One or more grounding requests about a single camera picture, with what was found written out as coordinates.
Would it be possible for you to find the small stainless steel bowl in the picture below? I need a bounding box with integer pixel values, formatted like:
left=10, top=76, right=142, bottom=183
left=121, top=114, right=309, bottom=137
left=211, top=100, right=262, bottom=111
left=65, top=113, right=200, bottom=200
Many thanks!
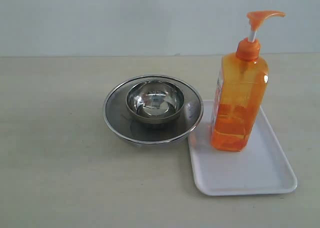
left=125, top=80, right=185, bottom=125

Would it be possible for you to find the large steel mesh strainer basin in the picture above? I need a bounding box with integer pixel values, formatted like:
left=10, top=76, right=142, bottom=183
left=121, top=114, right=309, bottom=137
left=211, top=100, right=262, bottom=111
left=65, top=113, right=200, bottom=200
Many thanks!
left=103, top=75, right=204, bottom=146

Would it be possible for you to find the white plastic tray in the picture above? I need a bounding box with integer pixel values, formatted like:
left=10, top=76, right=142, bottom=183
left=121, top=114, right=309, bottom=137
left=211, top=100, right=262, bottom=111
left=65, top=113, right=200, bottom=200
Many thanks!
left=188, top=100, right=298, bottom=196

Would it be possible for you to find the orange dish soap pump bottle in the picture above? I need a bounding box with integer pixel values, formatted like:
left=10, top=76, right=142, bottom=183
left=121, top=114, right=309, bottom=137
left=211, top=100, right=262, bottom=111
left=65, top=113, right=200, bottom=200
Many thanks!
left=210, top=11, right=285, bottom=152

